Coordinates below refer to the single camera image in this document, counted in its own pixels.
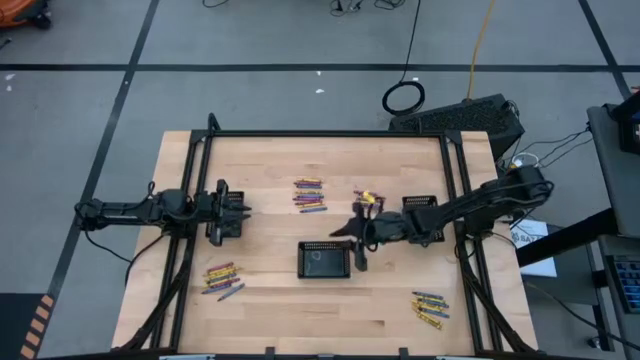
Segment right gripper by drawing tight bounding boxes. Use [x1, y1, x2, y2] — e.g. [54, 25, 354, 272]
[329, 201, 417, 274]

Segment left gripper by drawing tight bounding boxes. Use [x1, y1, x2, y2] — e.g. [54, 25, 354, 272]
[194, 178, 253, 247]

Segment black plastic slotted basket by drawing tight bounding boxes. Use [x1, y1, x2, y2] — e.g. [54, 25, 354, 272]
[205, 190, 246, 239]
[401, 194, 446, 245]
[296, 240, 353, 280]

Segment black perforated computer case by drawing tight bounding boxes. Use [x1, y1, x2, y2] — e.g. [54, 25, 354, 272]
[388, 93, 526, 162]

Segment white paper sheet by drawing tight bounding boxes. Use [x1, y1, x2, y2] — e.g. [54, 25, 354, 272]
[508, 217, 559, 279]

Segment black desk crossbar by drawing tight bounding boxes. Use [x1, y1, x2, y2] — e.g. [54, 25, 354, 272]
[514, 207, 621, 269]

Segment black orange striped floor mat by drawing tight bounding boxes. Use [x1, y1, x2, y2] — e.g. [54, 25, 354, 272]
[0, 292, 57, 360]

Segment grey cart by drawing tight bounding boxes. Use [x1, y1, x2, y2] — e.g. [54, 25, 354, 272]
[586, 102, 640, 239]

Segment backlit keyboard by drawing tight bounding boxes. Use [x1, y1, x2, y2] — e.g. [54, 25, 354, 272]
[603, 253, 640, 315]

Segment black screen device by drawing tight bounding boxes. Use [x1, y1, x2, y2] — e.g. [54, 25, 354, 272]
[615, 88, 640, 155]

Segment orange shop vacuum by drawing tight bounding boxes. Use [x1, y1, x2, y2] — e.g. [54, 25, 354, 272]
[0, 0, 53, 30]

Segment black hanging cable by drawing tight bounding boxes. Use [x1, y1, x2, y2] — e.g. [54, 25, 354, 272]
[381, 0, 427, 118]

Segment yellow hanging cable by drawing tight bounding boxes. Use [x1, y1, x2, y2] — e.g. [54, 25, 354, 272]
[465, 0, 497, 101]

